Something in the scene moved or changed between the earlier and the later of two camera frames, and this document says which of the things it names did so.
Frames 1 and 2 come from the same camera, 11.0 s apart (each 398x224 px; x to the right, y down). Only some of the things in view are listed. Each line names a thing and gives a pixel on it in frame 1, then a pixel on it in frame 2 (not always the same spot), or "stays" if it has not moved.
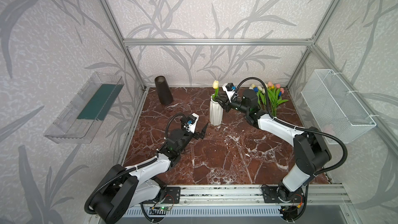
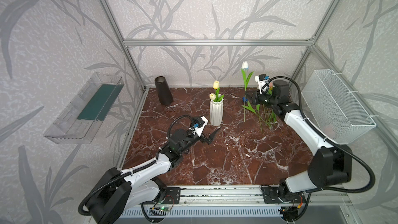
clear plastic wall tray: [77, 122] stays
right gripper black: [225, 102] → [257, 98]
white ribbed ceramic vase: [216, 112] stays
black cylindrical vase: [164, 93] stays
